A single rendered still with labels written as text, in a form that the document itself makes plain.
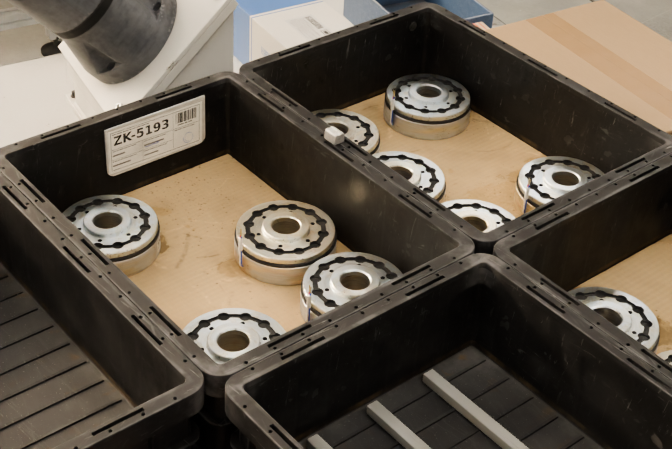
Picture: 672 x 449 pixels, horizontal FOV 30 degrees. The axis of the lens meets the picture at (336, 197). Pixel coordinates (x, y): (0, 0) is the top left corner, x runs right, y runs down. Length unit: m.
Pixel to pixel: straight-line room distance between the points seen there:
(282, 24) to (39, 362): 0.77
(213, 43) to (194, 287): 0.42
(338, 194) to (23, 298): 0.33
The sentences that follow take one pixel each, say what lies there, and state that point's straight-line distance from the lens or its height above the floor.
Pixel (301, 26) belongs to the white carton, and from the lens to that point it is 1.80.
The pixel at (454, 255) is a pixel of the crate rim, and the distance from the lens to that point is 1.15.
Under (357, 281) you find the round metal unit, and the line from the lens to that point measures 1.23.
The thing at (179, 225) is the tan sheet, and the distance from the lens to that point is 1.33.
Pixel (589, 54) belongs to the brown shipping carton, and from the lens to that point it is 1.65.
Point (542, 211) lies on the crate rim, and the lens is 1.22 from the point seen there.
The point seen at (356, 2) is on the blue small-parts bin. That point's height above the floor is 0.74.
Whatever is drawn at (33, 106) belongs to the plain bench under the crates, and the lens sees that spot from 1.79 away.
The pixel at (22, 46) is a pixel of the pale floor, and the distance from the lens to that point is 3.41.
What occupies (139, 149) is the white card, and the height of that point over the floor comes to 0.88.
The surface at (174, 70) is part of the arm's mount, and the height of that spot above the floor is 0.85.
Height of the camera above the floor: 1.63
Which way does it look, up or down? 36 degrees down
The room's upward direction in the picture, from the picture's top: 3 degrees clockwise
